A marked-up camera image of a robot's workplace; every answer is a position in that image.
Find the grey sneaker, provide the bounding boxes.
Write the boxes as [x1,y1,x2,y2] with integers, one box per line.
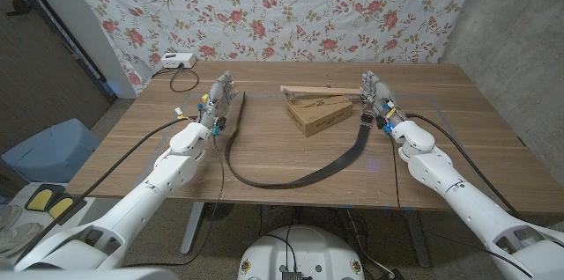
[0,221,45,259]
[0,203,22,231]

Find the white power strip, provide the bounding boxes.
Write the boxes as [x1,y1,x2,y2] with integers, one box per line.
[160,52,197,70]

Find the thin black power cable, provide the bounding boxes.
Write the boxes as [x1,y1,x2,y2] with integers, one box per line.
[152,66,200,93]

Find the brown cardboard box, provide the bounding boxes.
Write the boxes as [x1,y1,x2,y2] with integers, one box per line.
[285,94,353,137]

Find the yellow black foot pedal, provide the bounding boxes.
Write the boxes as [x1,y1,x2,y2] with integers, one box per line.
[47,192,88,226]
[25,182,67,213]

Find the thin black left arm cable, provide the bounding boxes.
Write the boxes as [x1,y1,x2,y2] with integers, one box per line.
[118,133,226,269]

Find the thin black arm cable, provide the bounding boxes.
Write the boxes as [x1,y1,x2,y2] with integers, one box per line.
[118,133,226,269]
[390,134,537,279]

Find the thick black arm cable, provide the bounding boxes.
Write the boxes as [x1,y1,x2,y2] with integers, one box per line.
[404,113,521,219]
[12,115,199,266]

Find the grey metal table leg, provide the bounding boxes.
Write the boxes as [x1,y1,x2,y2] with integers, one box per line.
[180,202,206,255]
[403,209,432,269]

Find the floral printed backdrop sheet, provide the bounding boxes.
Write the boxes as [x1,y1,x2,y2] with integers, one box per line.
[59,0,479,96]

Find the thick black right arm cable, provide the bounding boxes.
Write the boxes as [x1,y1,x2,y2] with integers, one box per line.
[404,113,521,219]

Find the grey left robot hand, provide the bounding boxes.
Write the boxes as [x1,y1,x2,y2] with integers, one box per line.
[197,70,241,136]

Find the black door handle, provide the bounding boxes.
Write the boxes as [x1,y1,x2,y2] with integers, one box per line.
[4,0,33,17]

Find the light wooden stick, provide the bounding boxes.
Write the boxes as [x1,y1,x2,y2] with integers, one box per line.
[279,85,367,101]

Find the dark leather belt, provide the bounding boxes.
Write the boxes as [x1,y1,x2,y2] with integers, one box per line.
[224,91,376,190]

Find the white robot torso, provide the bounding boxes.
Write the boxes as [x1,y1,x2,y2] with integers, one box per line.
[237,225,366,280]

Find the black round device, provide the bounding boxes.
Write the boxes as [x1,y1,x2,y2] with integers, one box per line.
[204,202,234,222]

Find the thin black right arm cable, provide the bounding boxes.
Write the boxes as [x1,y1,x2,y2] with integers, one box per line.
[390,134,537,279]

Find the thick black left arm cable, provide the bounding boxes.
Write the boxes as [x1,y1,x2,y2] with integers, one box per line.
[12,115,199,266]

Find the blue-grey plastic bin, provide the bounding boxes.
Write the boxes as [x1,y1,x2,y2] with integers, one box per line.
[1,117,101,183]

